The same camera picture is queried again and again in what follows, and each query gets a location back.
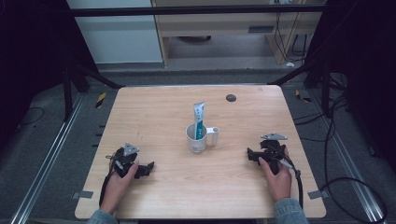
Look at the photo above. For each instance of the white and teal toothpaste tube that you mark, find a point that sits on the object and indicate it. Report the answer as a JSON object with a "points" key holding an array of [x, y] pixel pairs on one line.
{"points": [[199, 116]]}

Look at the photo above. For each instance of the grey tape piece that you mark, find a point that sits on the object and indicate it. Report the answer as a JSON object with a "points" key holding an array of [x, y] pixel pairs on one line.
{"points": [[318, 194], [82, 194]]}

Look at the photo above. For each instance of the black horizontal bar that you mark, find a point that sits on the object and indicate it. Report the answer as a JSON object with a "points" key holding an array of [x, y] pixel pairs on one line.
{"points": [[186, 11]]}

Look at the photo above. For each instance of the dark curtain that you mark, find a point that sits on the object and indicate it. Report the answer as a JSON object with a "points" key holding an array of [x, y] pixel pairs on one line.
{"points": [[367, 77], [28, 62]]}

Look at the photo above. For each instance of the small white floor object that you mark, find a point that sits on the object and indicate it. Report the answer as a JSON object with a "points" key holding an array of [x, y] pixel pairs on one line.
{"points": [[289, 64]]}

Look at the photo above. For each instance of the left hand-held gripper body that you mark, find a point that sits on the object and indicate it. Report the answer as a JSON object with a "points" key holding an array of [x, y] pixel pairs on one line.
{"points": [[125, 156]]}

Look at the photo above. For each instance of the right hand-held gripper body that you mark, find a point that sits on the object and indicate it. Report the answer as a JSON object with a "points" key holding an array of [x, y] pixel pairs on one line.
{"points": [[274, 152]]}

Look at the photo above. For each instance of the yellow and black tape strip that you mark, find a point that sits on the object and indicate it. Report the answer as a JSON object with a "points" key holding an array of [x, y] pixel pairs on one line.
{"points": [[302, 97], [100, 100]]}

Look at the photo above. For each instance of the aluminium floor rail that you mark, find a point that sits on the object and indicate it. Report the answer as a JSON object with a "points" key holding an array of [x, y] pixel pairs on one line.
{"points": [[46, 155], [351, 174]]}

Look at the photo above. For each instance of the person's left hand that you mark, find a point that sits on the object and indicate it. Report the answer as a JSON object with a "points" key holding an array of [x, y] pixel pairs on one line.
{"points": [[115, 190]]}

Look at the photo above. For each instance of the white cabinet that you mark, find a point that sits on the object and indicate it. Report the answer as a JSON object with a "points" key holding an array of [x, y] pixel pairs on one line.
{"points": [[118, 40]]}

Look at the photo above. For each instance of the black metal stand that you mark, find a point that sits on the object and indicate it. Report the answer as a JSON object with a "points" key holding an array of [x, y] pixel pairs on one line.
{"points": [[67, 93], [325, 90]]}

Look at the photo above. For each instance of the person's right hand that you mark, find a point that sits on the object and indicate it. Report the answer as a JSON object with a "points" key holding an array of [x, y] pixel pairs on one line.
{"points": [[280, 183]]}

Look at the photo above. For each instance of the grey table grommet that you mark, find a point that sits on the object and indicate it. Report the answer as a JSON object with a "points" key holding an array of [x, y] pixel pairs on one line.
{"points": [[231, 98]]}

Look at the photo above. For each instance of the white cup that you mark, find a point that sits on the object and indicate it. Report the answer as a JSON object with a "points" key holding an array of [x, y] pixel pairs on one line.
{"points": [[196, 144]]}

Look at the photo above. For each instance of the light wooden desk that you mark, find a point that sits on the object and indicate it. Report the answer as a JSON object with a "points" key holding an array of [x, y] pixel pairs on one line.
{"points": [[218, 25]]}

